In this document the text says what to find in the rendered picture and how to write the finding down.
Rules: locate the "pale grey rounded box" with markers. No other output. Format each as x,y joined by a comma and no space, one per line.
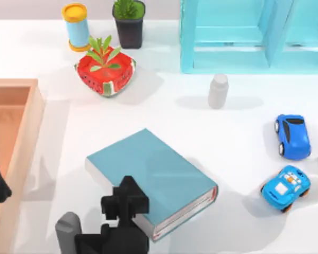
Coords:
66,232

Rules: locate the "pale grey bottle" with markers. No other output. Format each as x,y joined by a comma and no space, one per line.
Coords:
217,92

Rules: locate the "salmon-coloured shallow box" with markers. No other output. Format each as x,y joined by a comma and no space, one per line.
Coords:
16,119

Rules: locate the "teal book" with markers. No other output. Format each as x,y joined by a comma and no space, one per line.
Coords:
153,169

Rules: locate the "watermelon pattern plant pot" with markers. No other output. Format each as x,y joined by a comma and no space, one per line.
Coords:
106,75

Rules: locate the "yellow and blue can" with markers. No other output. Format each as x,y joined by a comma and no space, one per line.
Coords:
77,29

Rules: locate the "black pot with green plant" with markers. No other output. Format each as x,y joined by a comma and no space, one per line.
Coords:
128,29

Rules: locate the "light blue rack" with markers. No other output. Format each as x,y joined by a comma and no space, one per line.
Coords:
228,34

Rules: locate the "light blue toy police car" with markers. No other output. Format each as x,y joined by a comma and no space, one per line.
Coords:
283,189

